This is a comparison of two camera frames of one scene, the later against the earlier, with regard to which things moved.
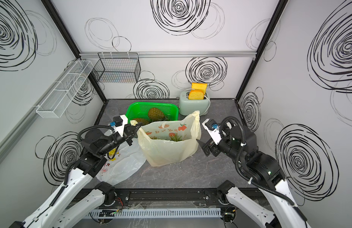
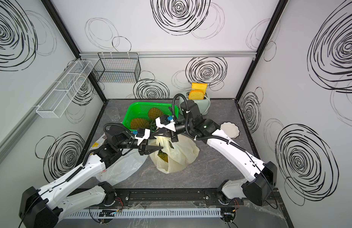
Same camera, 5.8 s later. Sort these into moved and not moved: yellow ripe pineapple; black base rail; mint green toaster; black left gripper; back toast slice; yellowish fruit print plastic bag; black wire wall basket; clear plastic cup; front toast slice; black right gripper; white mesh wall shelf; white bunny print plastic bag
Moved: black right gripper; black left gripper; yellowish fruit print plastic bag; yellow ripe pineapple
Not moved: back toast slice; front toast slice; black wire wall basket; white mesh wall shelf; clear plastic cup; white bunny print plastic bag; black base rail; mint green toaster
